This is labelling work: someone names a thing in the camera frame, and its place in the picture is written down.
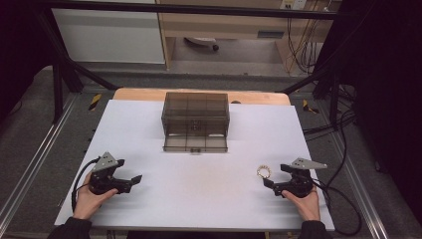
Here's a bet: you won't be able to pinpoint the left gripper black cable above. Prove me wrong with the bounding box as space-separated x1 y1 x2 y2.
71 156 102 213

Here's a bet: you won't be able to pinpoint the smoky transparent drawer box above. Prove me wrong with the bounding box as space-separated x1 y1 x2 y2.
160 92 231 140

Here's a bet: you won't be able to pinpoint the black metal frame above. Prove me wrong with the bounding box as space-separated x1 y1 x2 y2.
34 0 344 124

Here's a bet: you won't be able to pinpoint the office chair base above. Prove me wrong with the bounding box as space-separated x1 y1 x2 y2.
183 36 221 53

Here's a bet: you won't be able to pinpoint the person's left hand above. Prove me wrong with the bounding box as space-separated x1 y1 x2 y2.
72 171 119 221

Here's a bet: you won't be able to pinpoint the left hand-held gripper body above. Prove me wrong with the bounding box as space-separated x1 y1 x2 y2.
89 151 133 196

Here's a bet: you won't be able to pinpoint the hanging cable bundle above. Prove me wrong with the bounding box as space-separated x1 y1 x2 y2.
286 16 321 76

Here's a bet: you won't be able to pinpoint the aluminium rail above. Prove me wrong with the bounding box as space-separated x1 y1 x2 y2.
316 99 390 239
0 93 80 228

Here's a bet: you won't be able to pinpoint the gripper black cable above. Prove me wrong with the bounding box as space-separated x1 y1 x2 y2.
71 156 102 213
311 178 363 237

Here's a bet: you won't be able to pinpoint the white table mat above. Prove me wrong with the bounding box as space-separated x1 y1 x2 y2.
54 99 336 232

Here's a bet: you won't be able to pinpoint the white cabinet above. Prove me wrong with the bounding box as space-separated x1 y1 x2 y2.
51 7 166 65

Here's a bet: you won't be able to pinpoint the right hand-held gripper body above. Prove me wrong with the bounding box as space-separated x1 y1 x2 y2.
272 156 328 199

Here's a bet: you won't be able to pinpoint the yellow black tape strip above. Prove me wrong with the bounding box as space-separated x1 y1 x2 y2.
302 99 320 116
88 93 103 113

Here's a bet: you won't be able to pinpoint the black floor cables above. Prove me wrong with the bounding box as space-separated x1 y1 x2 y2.
302 84 357 142

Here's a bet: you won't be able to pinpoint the gold bracelet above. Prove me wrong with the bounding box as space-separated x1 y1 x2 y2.
256 164 273 179

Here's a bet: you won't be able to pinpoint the wall power outlet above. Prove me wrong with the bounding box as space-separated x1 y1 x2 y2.
279 0 309 11

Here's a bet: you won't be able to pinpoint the black curtain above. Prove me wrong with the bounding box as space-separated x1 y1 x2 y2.
0 0 56 120
326 0 422 217

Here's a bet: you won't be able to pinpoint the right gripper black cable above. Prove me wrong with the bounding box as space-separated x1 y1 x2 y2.
311 178 363 237

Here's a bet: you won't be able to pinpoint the person's right hand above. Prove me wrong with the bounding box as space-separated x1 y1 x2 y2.
281 185 321 222

